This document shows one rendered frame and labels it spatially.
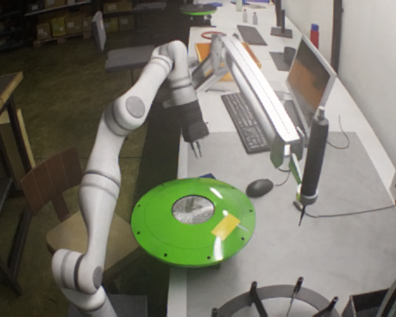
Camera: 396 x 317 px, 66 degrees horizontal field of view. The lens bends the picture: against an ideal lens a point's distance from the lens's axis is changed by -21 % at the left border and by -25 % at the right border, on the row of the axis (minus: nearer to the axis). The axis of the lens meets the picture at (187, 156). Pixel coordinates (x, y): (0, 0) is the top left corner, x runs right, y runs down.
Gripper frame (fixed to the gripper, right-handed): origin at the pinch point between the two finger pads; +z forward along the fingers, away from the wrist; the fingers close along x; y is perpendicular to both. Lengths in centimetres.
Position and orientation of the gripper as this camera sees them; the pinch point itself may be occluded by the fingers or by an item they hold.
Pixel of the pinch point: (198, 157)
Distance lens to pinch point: 123.6
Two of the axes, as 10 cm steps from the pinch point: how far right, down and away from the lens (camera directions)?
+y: 4.8, 0.5, -8.8
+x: 8.3, -3.6, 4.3
